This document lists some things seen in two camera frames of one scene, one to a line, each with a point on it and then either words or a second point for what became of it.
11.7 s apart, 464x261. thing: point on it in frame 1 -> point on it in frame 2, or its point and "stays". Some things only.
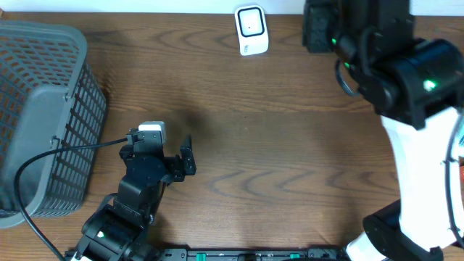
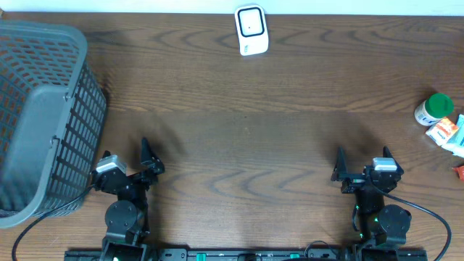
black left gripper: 175,164 -> 155,168
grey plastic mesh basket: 50,98 stays
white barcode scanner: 252,30 stays
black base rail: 252,254 stays
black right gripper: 321,15 -> 354,180
